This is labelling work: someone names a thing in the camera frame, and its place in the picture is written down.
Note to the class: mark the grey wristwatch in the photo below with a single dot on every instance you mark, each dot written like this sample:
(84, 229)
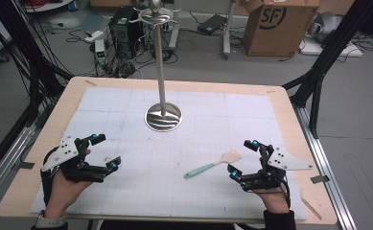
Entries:
(50, 220)

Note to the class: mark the black computer tower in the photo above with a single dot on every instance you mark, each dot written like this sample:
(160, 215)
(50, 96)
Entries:
(125, 32)

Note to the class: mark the aluminium rail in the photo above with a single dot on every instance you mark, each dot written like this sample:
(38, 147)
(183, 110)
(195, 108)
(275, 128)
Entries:
(324, 159)
(8, 156)

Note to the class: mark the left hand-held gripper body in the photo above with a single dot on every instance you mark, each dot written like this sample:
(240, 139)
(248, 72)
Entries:
(66, 153)

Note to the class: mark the white power strip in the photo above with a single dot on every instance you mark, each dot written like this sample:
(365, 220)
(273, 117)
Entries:
(94, 36)

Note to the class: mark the white device with green display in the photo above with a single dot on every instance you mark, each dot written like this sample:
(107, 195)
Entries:
(100, 51)

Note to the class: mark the steel utensil rack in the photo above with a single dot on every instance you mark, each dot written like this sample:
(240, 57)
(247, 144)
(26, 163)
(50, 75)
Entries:
(160, 80)

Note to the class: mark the white flat board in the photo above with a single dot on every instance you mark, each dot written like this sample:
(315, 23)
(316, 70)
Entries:
(334, 49)

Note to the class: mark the black frame strut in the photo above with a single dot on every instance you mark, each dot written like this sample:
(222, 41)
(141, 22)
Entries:
(328, 60)
(30, 64)

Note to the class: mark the grey round appliance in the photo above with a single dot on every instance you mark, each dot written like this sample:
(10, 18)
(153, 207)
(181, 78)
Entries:
(326, 25)

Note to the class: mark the white grid mat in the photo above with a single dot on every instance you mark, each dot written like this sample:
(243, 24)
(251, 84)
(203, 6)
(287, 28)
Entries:
(161, 166)

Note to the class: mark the brown cardboard box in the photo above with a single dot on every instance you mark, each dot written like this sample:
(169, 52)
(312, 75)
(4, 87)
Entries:
(280, 28)

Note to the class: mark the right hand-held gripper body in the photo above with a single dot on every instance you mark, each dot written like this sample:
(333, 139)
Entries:
(278, 161)

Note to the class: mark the white round table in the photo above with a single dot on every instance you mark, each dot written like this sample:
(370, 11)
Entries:
(46, 5)

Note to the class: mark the beige tape strip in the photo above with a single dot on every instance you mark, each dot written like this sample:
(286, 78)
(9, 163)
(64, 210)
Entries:
(270, 92)
(90, 82)

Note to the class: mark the grey metal stand leg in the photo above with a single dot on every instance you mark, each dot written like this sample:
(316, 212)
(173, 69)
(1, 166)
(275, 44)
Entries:
(174, 35)
(228, 32)

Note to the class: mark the flat black device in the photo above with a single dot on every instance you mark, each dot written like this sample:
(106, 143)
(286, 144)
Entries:
(212, 24)

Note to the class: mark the black tape piece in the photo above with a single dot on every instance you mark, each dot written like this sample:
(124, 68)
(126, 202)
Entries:
(320, 179)
(27, 165)

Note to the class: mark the person's right hand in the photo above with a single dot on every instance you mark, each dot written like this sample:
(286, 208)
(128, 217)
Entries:
(274, 201)

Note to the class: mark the person's left hand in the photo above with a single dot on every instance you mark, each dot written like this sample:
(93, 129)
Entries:
(62, 193)

